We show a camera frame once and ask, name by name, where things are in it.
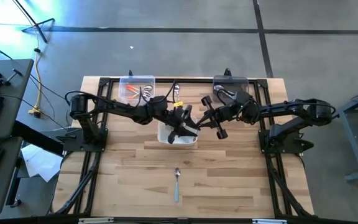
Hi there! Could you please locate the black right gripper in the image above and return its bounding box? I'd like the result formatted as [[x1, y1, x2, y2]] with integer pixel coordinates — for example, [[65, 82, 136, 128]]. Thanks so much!
[[197, 96, 241, 140]]

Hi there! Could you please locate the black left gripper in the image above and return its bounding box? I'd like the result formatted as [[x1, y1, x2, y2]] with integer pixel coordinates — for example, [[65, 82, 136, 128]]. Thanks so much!
[[166, 105, 199, 144]]

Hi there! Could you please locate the blue-handled silver spoon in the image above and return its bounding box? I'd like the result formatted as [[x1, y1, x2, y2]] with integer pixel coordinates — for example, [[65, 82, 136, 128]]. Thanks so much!
[[173, 167, 181, 203]]

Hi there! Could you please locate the white plastic bin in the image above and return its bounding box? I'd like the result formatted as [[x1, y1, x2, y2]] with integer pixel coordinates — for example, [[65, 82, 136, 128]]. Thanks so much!
[[157, 119, 199, 146]]

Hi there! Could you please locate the grey translucent plastic bin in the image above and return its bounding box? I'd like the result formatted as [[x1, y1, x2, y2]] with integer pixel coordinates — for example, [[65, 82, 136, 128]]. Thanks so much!
[[212, 74, 249, 105]]

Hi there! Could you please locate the clear plastic bin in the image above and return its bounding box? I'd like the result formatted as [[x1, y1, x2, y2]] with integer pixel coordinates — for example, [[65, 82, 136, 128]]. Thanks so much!
[[118, 75, 156, 104]]

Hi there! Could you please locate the white paper sheet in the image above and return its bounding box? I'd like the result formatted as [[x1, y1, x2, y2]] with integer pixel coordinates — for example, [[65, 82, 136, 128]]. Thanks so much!
[[20, 143, 64, 184]]

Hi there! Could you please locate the black tripod stand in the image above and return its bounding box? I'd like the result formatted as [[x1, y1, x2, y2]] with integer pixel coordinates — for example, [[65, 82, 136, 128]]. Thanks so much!
[[11, 0, 55, 44]]

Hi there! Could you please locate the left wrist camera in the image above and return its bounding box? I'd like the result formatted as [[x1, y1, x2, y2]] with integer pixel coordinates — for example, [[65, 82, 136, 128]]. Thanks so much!
[[170, 100, 188, 118]]

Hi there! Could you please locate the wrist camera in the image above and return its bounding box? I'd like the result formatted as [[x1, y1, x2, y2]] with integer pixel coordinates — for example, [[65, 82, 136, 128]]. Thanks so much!
[[225, 101, 244, 121], [170, 100, 188, 118]]

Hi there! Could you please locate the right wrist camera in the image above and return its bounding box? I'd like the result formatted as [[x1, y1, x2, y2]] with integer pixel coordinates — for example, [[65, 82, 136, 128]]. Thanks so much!
[[225, 101, 244, 121]]

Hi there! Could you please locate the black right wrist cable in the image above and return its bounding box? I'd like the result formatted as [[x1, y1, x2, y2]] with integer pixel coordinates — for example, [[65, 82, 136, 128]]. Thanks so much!
[[218, 88, 254, 125]]

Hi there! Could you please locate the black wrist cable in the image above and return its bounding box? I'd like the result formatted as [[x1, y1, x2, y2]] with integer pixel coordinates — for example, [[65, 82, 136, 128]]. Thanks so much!
[[65, 80, 180, 108], [218, 88, 254, 125]]

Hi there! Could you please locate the black aluminium table frame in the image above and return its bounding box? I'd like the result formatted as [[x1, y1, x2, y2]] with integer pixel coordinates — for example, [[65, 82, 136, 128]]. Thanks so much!
[[53, 76, 315, 224]]

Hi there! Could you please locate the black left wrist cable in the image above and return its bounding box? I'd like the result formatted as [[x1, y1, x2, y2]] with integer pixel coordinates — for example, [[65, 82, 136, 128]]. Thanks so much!
[[65, 80, 180, 108]]

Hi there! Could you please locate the silver bracket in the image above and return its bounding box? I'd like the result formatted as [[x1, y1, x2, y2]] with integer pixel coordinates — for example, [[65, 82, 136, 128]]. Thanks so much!
[[252, 218, 288, 224], [78, 217, 114, 224]]

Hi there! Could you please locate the blue-grey desk frame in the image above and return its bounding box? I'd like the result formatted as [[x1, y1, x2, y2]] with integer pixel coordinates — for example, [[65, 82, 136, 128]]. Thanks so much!
[[321, 80, 358, 183]]

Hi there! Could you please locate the yellow extension cable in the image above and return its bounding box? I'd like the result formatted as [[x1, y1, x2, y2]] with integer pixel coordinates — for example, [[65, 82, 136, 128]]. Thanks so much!
[[28, 24, 43, 119]]

